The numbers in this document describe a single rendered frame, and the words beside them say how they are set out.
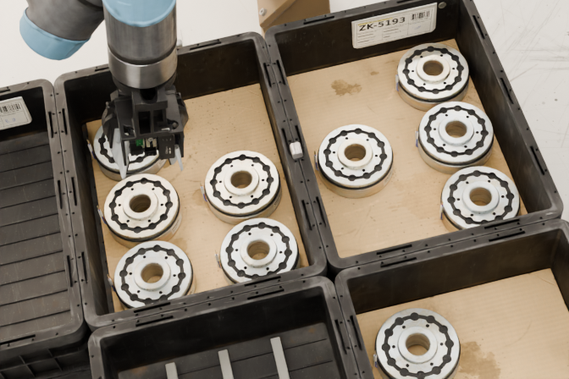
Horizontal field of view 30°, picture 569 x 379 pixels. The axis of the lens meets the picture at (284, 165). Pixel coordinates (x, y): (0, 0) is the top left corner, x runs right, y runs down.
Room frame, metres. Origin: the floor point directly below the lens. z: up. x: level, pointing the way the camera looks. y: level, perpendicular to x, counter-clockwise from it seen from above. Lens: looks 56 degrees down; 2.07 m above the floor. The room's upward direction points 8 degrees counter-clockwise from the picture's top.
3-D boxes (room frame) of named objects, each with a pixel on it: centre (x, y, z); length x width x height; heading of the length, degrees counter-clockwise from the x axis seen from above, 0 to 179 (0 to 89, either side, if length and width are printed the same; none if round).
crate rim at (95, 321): (0.78, 0.13, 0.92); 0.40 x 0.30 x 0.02; 6
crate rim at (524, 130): (0.81, -0.17, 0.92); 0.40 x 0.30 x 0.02; 6
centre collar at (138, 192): (0.77, 0.20, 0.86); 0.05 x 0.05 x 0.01
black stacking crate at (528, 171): (0.81, -0.17, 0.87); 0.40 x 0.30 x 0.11; 6
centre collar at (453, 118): (0.82, -0.24, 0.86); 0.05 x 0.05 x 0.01
